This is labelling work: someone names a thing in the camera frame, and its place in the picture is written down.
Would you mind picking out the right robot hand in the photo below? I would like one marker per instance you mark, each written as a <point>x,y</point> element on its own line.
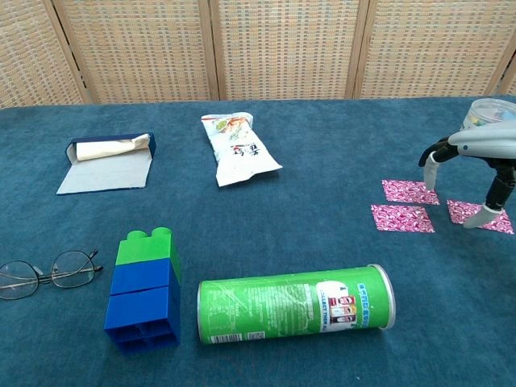
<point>483,141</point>

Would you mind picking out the pink patterned paper square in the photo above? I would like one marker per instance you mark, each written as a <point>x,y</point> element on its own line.
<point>403,218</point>
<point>455,209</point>
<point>407,193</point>

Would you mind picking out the clear jar of binder clips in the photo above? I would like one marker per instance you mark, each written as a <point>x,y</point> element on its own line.
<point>492,111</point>

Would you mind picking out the woven folding screen panel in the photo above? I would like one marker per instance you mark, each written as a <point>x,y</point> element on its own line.
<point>141,48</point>
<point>286,48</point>
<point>28,52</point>
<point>510,86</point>
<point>431,48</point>

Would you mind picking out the blue carpet table cover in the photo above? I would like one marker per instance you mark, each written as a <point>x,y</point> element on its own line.
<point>322,181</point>

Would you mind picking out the white snack bag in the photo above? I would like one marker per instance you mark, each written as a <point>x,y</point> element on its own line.
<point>238,153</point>

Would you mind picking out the green chip can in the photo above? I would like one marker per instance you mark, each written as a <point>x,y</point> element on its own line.
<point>282,308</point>

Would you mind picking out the green toy building block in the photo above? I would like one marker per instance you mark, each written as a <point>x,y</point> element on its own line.
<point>143,250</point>

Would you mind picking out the blue toy building block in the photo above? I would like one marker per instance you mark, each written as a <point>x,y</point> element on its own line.
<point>137,308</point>
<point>141,276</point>

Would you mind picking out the open blue cardboard box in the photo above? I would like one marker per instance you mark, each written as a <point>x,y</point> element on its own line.
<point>105,177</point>

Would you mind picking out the cream paper sheet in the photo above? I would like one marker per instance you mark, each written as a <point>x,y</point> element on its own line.
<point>101,150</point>

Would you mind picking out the thin metal frame eyeglasses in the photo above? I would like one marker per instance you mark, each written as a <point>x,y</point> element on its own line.
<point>71,269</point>

